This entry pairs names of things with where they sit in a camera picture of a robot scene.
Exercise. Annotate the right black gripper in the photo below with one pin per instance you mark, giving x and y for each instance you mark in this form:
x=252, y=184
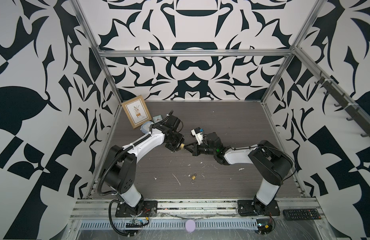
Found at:
x=195, y=149

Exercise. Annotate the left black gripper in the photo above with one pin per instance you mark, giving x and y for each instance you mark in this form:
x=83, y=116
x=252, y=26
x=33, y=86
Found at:
x=177, y=147

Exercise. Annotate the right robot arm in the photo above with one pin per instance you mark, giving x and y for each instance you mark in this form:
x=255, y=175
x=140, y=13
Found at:
x=273, y=164

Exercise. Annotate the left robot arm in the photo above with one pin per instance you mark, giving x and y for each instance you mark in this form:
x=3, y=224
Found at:
x=119, y=170

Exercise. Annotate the green square alarm clock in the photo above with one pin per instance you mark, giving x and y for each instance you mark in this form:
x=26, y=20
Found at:
x=157, y=119

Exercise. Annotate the blue square alarm clock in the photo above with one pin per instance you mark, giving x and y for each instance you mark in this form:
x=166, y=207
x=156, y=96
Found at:
x=146, y=127

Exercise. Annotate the purple round lid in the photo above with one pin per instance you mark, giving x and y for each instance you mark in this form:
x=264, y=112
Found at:
x=190, y=226

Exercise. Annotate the left circuit board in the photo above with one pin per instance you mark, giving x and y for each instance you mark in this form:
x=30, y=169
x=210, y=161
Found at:
x=137, y=223

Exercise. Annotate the circuit board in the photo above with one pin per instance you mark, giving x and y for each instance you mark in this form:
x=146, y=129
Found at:
x=137, y=223
x=264, y=227

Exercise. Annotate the right circuit board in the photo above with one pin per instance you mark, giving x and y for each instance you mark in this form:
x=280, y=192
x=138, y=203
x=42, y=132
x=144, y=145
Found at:
x=264, y=227

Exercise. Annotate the black remote control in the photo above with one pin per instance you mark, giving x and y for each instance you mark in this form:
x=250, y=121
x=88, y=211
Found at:
x=301, y=214

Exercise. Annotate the black coat hook rack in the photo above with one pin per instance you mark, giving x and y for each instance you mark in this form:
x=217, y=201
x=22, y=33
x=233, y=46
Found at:
x=345, y=102

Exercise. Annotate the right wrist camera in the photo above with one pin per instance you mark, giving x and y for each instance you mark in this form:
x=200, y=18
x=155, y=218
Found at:
x=199, y=134

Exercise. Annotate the wooden picture frame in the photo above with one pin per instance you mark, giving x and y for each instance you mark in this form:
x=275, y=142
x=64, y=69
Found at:
x=136, y=111

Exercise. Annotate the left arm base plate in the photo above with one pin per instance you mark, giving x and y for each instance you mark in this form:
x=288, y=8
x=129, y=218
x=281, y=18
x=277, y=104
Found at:
x=142, y=209

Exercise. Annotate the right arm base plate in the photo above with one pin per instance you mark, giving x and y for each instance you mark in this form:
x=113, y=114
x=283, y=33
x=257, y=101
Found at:
x=254, y=207

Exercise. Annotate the white slotted cable duct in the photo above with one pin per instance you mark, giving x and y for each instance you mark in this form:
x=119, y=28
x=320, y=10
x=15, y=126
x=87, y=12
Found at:
x=179, y=224

